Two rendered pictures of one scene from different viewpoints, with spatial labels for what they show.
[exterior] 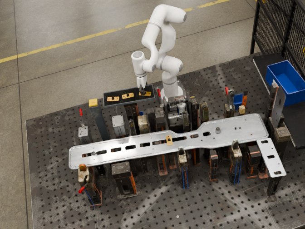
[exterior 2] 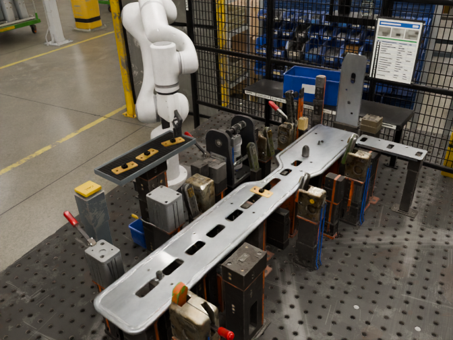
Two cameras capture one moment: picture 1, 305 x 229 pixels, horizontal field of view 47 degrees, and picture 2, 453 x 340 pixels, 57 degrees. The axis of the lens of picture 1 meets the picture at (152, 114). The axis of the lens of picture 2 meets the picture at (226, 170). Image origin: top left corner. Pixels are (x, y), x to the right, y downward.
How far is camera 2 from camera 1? 1.66 m
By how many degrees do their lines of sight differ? 43
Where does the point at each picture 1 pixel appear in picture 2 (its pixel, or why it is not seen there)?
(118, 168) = (242, 260)
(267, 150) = (378, 144)
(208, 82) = (193, 156)
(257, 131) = (342, 135)
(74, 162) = (134, 315)
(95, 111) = (100, 206)
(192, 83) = not seen: hidden behind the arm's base
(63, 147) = not seen: outside the picture
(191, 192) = (330, 266)
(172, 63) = not seen: hidden behind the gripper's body
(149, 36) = (161, 18)
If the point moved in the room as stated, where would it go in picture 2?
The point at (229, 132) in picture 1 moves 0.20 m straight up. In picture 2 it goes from (319, 150) to (323, 106)
